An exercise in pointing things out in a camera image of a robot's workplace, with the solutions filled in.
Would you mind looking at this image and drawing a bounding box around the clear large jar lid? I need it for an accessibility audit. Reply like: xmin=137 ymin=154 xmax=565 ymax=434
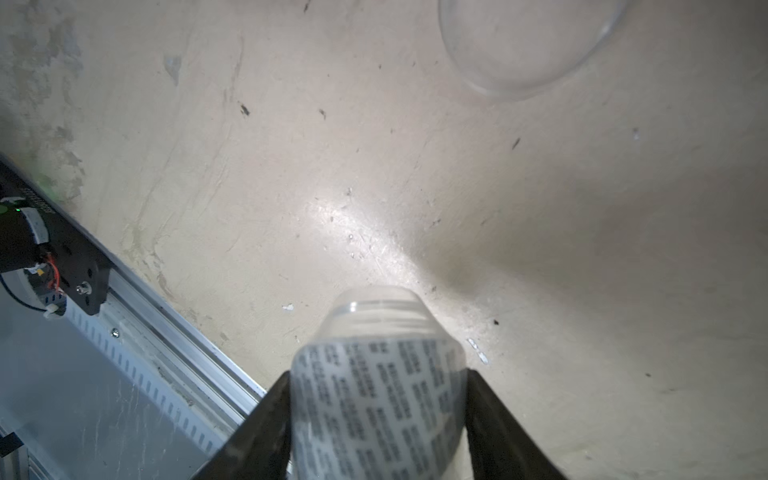
xmin=437 ymin=0 xmax=630 ymax=98

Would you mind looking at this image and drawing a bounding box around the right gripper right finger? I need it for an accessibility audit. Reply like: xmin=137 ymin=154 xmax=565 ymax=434
xmin=465 ymin=369 xmax=566 ymax=480

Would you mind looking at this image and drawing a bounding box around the aluminium front rail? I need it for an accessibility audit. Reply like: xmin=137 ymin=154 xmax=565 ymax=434
xmin=0 ymin=251 xmax=268 ymax=480

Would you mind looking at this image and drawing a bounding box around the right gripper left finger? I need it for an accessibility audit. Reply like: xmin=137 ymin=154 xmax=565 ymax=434
xmin=192 ymin=371 xmax=292 ymax=480

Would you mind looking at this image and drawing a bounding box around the patterned white jar lid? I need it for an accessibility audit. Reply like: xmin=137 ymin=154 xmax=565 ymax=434
xmin=290 ymin=286 xmax=467 ymax=479

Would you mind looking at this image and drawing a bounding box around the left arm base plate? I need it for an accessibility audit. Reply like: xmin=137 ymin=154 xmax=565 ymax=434
xmin=1 ymin=157 xmax=113 ymax=316

